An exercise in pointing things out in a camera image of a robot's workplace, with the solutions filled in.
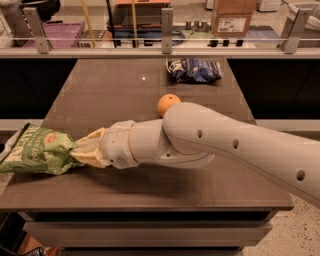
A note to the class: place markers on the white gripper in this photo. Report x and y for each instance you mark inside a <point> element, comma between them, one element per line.
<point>116,144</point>

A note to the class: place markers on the green jalapeno chip bag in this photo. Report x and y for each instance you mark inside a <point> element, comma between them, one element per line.
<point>34,149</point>

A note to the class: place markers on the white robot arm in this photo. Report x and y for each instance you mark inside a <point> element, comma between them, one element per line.
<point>190,135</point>

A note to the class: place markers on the blue chip bag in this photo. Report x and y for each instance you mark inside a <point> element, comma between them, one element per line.
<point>194,70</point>

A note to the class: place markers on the orange fruit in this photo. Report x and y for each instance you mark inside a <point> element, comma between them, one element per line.
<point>166,101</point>

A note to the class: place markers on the purple plastic crate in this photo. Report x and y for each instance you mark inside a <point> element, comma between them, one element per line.
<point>63,35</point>

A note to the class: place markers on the glass railing with metal posts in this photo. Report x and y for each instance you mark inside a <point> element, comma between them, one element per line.
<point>174,29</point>

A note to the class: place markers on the brown table with drawers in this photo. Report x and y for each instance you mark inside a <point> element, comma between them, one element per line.
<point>148,210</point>

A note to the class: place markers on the cardboard box with label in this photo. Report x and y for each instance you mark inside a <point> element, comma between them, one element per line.
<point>231,18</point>

